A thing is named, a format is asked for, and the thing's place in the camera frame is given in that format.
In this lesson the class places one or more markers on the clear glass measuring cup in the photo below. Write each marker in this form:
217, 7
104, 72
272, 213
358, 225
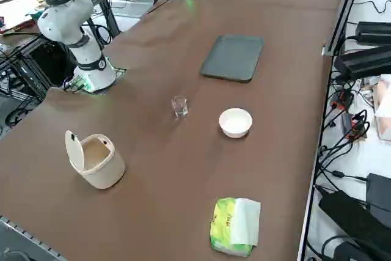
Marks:
180, 106

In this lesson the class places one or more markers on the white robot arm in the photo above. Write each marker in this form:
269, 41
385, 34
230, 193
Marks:
62, 24

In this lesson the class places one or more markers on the dark grey tray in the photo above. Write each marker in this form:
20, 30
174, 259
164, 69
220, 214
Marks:
233, 57

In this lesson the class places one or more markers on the beige trash bin with lid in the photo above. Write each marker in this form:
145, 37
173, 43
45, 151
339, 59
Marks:
105, 172

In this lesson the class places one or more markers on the green tissue pack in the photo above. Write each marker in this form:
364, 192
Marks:
226, 227

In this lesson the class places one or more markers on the black power strip red switches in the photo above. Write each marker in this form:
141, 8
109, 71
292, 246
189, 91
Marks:
354, 128

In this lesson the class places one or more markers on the black power adapter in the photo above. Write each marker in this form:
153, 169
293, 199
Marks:
363, 60
380, 197
374, 32
354, 221

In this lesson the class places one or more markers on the white plastic box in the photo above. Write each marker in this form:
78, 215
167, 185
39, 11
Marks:
384, 111

